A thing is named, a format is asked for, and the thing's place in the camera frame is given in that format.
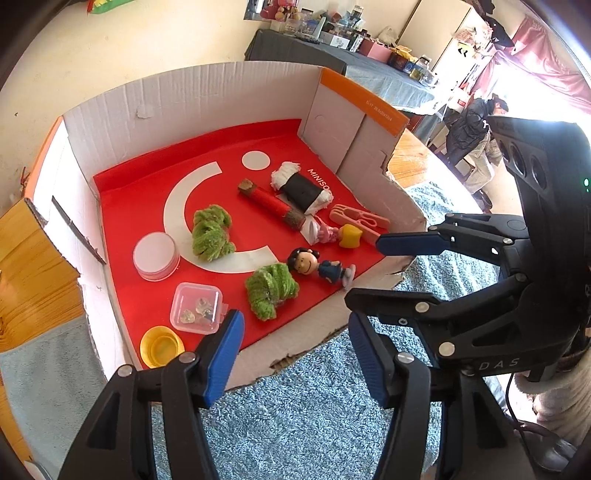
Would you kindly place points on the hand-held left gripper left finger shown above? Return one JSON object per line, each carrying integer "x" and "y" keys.
{"x": 226, "y": 355}

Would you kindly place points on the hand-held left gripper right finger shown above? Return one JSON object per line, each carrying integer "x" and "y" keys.
{"x": 369, "y": 360}

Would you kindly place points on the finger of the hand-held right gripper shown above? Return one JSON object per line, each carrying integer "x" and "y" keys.
{"x": 383, "y": 302}
{"x": 406, "y": 243}

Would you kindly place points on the pink plastic clip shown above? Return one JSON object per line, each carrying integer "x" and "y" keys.
{"x": 364, "y": 217}

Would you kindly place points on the small yellow figure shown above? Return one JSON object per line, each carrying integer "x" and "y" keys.
{"x": 351, "y": 235}

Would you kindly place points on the small clear plastic box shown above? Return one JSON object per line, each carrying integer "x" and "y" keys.
{"x": 196, "y": 307}

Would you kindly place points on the yellow plastic cap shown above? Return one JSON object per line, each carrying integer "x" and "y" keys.
{"x": 161, "y": 346}

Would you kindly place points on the green knitted toy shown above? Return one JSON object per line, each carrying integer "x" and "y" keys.
{"x": 270, "y": 290}
{"x": 212, "y": 233}

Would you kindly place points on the small pink candy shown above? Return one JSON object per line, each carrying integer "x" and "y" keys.
{"x": 325, "y": 234}

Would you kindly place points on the black-haired doll figurine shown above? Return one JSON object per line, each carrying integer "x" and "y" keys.
{"x": 304, "y": 263}

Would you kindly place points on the sushi roll toy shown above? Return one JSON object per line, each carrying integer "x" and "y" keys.
{"x": 300, "y": 187}

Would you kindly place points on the white round lid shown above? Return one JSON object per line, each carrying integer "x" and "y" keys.
{"x": 156, "y": 256}

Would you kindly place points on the red firecracker stick toy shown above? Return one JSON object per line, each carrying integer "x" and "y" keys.
{"x": 272, "y": 203}

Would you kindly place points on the orange cardboard box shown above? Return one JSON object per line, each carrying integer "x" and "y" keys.
{"x": 207, "y": 92}

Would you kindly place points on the person's right forearm white sleeve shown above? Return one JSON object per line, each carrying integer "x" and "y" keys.
{"x": 558, "y": 397}

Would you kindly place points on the light blue fleece blanket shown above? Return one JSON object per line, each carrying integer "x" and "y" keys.
{"x": 300, "y": 415}

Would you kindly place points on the beige garment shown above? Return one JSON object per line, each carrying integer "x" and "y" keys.
{"x": 480, "y": 170}

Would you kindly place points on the dark jacket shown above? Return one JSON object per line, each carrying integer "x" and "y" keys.
{"x": 471, "y": 124}

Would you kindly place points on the side table with grey cloth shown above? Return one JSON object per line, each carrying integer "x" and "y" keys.
{"x": 369, "y": 69}

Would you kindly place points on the pink curtain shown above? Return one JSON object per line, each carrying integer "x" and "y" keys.
{"x": 545, "y": 41}

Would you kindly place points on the pink storage box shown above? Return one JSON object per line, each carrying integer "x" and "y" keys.
{"x": 375, "y": 50}

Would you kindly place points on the black bag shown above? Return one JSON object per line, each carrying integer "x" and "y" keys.
{"x": 501, "y": 32}

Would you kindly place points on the white wardrobe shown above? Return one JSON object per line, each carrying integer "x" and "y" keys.
{"x": 438, "y": 27}

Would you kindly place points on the clutter of bottles and jars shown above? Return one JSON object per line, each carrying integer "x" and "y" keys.
{"x": 332, "y": 23}

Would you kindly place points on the green tote bag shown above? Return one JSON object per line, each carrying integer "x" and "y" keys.
{"x": 108, "y": 5}

